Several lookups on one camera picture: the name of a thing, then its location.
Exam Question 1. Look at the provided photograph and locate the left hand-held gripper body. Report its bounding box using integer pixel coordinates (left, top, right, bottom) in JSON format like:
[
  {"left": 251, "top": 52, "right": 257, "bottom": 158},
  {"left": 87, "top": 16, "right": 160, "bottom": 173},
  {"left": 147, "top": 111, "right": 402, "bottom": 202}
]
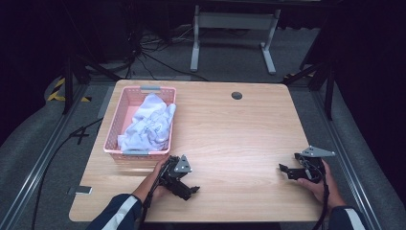
[{"left": 158, "top": 154, "right": 193, "bottom": 196}]

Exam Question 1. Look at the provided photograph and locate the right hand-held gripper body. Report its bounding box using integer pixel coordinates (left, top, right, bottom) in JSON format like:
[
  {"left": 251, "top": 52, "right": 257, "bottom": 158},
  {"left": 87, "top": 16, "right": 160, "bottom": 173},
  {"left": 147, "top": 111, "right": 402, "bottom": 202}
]
[{"left": 293, "top": 145, "right": 337, "bottom": 185}]

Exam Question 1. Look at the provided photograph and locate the white printed towel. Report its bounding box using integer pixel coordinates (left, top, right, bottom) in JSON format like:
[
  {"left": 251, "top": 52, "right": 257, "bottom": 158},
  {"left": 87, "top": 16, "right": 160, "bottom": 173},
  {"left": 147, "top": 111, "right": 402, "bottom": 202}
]
[{"left": 117, "top": 92, "right": 177, "bottom": 153}]

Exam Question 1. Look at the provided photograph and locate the pink plastic basket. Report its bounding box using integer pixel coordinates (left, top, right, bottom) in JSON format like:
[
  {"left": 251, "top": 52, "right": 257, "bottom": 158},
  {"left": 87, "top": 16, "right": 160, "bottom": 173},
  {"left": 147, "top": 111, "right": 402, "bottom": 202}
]
[{"left": 102, "top": 84, "right": 177, "bottom": 162}]

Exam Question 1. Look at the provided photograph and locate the person's left hand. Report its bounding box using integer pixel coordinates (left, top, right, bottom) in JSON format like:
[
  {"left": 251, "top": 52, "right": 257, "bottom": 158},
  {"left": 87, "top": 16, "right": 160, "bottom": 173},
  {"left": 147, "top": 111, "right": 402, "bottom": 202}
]
[{"left": 149, "top": 157, "right": 175, "bottom": 199}]

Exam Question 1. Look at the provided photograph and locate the person's right hand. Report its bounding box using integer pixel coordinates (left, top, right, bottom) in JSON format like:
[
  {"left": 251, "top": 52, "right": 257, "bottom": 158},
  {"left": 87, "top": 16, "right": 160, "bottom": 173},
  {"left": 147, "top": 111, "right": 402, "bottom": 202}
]
[{"left": 296, "top": 158, "right": 348, "bottom": 210}]

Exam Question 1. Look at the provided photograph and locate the black tripod stand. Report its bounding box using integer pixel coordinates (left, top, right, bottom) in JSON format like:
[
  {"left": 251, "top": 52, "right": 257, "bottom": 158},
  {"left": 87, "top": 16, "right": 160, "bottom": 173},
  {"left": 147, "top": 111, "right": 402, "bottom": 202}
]
[
  {"left": 61, "top": 52, "right": 123, "bottom": 116},
  {"left": 282, "top": 58, "right": 337, "bottom": 122}
]

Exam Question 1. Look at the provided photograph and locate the grey tape piece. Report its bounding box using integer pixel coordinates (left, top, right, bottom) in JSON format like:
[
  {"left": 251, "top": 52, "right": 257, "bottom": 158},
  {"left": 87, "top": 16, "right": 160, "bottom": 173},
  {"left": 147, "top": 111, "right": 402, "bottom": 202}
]
[{"left": 67, "top": 185, "right": 94, "bottom": 196}]

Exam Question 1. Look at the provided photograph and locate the black cross tape mark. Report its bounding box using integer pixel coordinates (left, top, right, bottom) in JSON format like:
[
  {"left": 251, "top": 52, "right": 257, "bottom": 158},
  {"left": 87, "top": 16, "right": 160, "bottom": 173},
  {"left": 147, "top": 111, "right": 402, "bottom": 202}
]
[{"left": 69, "top": 126, "right": 91, "bottom": 146}]

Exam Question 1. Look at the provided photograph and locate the yellow black floor tape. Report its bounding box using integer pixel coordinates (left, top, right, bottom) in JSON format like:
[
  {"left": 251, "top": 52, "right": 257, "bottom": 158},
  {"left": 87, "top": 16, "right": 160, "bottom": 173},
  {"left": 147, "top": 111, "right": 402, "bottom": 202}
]
[{"left": 46, "top": 77, "right": 93, "bottom": 104}]

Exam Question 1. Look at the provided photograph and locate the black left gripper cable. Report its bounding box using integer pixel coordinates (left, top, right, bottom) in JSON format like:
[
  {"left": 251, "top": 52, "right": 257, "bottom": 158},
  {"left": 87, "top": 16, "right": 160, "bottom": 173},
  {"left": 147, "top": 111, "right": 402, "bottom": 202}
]
[{"left": 138, "top": 161, "right": 171, "bottom": 230}]

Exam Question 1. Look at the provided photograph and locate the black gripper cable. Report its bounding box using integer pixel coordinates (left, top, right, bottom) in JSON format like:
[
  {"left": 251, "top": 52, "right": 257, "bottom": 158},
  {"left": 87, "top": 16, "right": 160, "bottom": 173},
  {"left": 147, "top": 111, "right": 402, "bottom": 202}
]
[
  {"left": 314, "top": 161, "right": 331, "bottom": 230},
  {"left": 138, "top": 161, "right": 171, "bottom": 230}
]

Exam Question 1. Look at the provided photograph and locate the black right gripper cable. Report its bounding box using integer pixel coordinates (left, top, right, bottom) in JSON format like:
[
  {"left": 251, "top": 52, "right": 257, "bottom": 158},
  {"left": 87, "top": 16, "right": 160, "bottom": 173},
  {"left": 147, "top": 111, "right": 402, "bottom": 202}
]
[{"left": 314, "top": 161, "right": 331, "bottom": 230}]

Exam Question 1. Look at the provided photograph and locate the bundle of black cables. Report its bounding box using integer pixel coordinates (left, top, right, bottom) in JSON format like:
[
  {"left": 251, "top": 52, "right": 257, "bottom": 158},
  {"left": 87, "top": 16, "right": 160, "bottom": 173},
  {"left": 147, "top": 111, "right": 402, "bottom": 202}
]
[{"left": 123, "top": 22, "right": 211, "bottom": 82}]

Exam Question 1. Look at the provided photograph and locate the black floor cable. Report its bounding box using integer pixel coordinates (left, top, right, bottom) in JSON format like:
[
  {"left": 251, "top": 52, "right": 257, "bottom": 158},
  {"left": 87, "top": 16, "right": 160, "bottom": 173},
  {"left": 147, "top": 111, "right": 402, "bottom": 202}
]
[{"left": 30, "top": 117, "right": 105, "bottom": 230}]

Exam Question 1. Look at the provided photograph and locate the grey metal desk frame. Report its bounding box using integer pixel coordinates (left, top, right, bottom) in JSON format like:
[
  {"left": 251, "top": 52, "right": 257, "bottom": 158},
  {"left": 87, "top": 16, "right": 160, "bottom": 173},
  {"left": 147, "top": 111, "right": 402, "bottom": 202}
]
[{"left": 190, "top": 4, "right": 282, "bottom": 77}]

